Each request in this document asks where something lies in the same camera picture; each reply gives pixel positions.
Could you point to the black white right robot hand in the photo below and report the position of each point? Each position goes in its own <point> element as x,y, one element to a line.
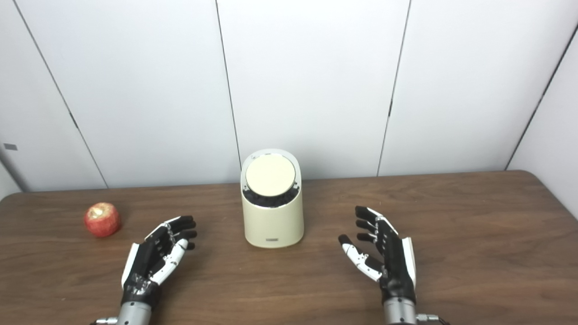
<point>397,266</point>

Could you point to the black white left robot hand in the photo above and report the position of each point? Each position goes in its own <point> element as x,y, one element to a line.
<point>146,266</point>

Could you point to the red apple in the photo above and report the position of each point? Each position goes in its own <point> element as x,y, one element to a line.
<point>102,220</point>

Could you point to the cream-colored cylindrical bin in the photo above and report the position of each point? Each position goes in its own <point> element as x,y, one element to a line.
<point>273,223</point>

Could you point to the round cream bin lid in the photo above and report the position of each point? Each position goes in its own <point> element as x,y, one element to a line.
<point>271,175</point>

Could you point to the small grey wall label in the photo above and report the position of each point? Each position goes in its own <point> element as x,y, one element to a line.
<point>10,146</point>

